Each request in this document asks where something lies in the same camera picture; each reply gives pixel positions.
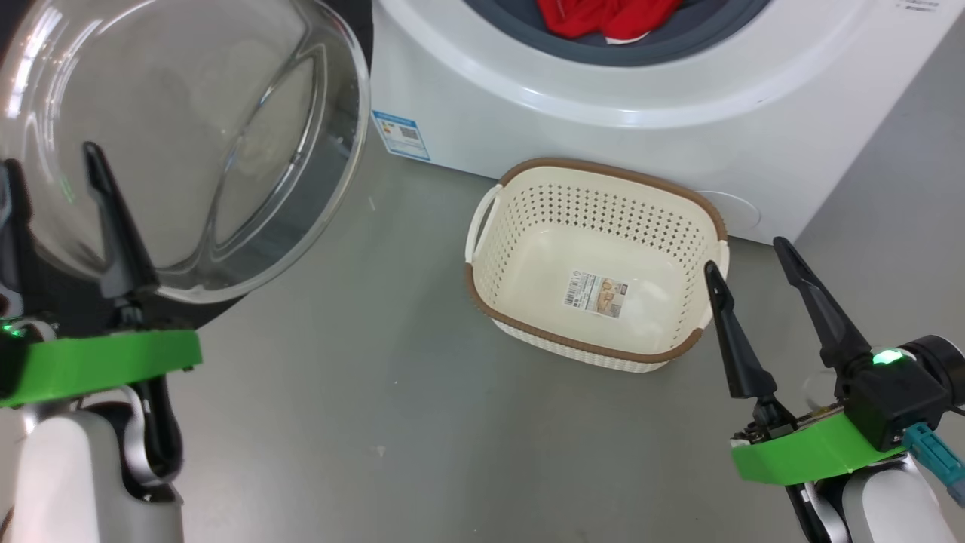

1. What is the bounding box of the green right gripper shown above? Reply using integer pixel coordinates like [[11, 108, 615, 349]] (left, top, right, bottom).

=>
[[705, 236, 905, 486]]

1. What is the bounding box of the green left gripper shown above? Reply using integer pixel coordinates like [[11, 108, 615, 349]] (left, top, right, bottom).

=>
[[0, 142, 203, 408]]

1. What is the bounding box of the black-rimmed glass washer door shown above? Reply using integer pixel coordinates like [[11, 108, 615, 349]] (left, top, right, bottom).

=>
[[0, 0, 374, 340]]

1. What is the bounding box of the red cloth garment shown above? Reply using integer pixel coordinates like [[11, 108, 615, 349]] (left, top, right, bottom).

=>
[[537, 0, 683, 40]]

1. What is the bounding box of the product label sticker with barcode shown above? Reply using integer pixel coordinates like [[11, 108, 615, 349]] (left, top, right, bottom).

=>
[[563, 271, 630, 319]]

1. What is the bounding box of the white front-load washing machine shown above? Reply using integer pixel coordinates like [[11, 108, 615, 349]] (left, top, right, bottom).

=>
[[369, 0, 965, 246]]

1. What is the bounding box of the cream basket with brown rim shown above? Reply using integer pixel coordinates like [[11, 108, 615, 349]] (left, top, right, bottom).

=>
[[464, 157, 731, 374]]

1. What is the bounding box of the round white filter cover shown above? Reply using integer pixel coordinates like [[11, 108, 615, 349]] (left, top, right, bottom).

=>
[[697, 190, 762, 241]]

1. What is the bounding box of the blue energy label sticker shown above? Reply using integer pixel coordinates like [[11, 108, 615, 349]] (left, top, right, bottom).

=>
[[371, 110, 432, 161]]

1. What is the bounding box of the teal right camera connector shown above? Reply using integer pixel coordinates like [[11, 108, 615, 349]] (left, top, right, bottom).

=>
[[902, 422, 965, 506]]

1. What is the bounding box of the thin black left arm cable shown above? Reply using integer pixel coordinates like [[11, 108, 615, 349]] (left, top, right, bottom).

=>
[[138, 376, 184, 485]]

